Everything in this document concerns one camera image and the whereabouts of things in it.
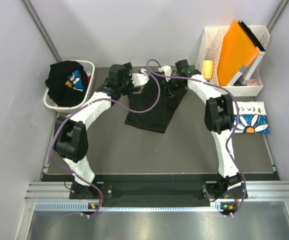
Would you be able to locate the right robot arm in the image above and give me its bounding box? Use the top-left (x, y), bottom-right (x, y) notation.
top-left (158, 60), bottom-right (242, 202)

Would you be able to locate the white file organizer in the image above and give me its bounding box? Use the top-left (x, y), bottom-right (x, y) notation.
top-left (195, 26), bottom-right (270, 97)

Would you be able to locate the grey cable duct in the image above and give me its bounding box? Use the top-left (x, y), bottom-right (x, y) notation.
top-left (34, 201), bottom-right (236, 213)

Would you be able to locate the dark grey table mat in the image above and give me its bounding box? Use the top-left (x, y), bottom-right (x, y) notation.
top-left (41, 65), bottom-right (280, 182)

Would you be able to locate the purple cable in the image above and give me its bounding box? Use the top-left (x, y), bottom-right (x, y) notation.
top-left (146, 58), bottom-right (247, 217)
top-left (48, 72), bottom-right (162, 216)

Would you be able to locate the yellow sponge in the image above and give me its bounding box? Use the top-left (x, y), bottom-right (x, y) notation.
top-left (202, 60), bottom-right (214, 80)

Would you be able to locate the folded white daisy t-shirt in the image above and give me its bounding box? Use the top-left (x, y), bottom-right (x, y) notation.
top-left (232, 101), bottom-right (270, 135)

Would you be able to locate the pink small item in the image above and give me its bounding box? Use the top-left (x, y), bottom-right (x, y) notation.
top-left (247, 78), bottom-right (259, 86)

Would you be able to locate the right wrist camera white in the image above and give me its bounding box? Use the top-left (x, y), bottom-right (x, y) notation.
top-left (158, 65), bottom-right (173, 82)

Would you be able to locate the white laundry basket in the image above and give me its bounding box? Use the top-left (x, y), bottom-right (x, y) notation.
top-left (43, 60), bottom-right (95, 113)

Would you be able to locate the red t-shirt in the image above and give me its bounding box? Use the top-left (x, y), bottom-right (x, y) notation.
top-left (87, 75), bottom-right (93, 86)

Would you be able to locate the black brushstroke print t-shirt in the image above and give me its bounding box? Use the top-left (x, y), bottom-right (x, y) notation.
top-left (124, 78), bottom-right (187, 134)

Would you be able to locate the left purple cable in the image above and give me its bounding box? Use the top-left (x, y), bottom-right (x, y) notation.
top-left (48, 72), bottom-right (162, 216)

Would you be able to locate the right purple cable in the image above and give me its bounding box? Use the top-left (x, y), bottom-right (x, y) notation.
top-left (146, 58), bottom-right (247, 217)

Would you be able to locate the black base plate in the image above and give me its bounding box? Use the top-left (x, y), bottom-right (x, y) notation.
top-left (69, 173), bottom-right (248, 207)

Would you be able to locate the aluminium frame rail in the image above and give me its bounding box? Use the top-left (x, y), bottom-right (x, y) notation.
top-left (25, 180), bottom-right (289, 202)

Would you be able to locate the black folder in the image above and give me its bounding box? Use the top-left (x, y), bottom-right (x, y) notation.
top-left (238, 21), bottom-right (266, 52)

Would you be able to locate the black daisy print t-shirt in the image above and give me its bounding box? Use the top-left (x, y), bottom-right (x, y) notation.
top-left (45, 60), bottom-right (89, 107)

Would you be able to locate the white grey binder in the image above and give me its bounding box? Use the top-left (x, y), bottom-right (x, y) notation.
top-left (234, 50), bottom-right (266, 86)

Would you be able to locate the orange folder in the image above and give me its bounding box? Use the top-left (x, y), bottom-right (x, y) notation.
top-left (216, 20), bottom-right (260, 87)

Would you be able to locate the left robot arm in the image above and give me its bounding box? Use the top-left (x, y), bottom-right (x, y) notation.
top-left (53, 63), bottom-right (149, 199)

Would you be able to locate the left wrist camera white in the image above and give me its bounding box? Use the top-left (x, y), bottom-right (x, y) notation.
top-left (131, 68), bottom-right (150, 88)

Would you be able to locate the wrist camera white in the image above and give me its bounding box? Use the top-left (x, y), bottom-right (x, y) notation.
top-left (131, 68), bottom-right (150, 88)
top-left (158, 65), bottom-right (173, 82)

